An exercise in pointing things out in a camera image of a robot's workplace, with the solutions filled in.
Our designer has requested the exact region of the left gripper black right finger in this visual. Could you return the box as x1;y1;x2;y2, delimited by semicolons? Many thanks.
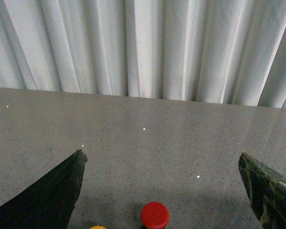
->
238;152;286;229

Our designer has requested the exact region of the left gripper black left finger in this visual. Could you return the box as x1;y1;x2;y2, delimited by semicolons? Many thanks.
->
0;150;87;229

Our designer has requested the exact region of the yellow mushroom push button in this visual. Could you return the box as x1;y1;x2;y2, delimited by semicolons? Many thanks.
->
89;225;107;229

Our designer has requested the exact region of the red mushroom push button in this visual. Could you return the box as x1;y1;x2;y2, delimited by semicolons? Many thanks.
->
141;201;170;229

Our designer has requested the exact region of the white pleated curtain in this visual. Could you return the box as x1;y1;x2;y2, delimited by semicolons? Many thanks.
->
0;0;286;108

